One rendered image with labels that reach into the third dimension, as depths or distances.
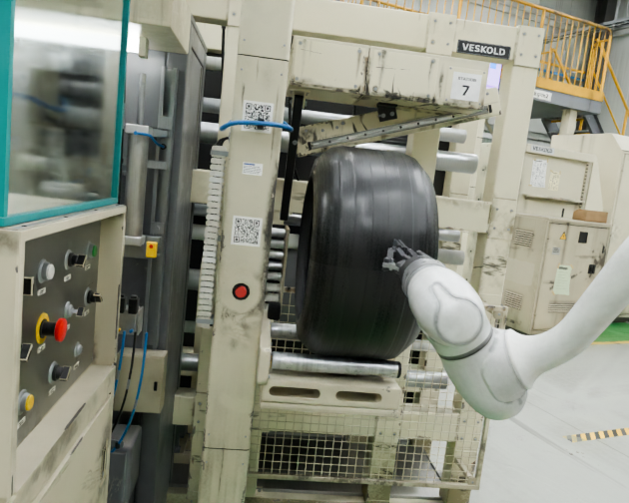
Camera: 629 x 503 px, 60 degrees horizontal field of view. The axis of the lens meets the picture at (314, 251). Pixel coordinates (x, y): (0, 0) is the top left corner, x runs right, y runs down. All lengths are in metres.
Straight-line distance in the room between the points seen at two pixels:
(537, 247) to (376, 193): 4.61
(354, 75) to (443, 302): 1.02
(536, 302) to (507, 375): 4.95
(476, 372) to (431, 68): 1.08
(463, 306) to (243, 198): 0.75
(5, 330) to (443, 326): 0.60
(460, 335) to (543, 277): 5.02
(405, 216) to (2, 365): 0.86
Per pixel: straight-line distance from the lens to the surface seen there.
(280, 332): 1.69
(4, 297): 0.81
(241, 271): 1.45
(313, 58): 1.72
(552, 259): 5.91
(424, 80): 1.77
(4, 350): 0.82
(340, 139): 1.83
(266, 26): 1.47
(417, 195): 1.33
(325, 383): 1.43
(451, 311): 0.85
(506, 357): 0.95
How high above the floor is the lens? 1.37
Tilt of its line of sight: 8 degrees down
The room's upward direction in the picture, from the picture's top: 6 degrees clockwise
